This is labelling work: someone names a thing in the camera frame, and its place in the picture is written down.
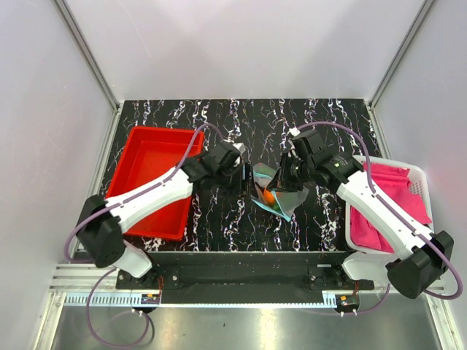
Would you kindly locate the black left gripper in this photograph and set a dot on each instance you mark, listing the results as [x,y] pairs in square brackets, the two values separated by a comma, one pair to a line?
[246,184]

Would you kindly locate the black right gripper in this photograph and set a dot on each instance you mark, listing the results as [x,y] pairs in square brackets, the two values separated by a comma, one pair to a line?
[281,181]

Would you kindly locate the clear zip top bag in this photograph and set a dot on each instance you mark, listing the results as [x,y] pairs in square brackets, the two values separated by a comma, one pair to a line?
[262,176]

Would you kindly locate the orange fake fruit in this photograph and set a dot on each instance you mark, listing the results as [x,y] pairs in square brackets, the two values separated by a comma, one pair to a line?
[269,197]

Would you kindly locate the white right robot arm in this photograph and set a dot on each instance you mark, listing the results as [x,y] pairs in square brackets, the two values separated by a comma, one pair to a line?
[419,256]

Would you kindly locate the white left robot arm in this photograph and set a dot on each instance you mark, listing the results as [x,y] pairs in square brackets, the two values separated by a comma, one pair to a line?
[102,222]

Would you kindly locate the green fake vegetable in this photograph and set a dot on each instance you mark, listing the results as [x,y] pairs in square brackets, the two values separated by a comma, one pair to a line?
[276,207]

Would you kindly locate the pink cloth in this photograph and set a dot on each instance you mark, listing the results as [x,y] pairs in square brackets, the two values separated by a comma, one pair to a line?
[395,182]

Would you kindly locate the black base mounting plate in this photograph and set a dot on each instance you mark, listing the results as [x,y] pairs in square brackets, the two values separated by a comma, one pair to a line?
[277,278]

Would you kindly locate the white plastic basket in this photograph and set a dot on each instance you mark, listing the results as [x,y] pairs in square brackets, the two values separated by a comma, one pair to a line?
[419,186]

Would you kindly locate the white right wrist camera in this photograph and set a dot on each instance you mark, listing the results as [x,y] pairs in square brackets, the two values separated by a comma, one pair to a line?
[293,132]

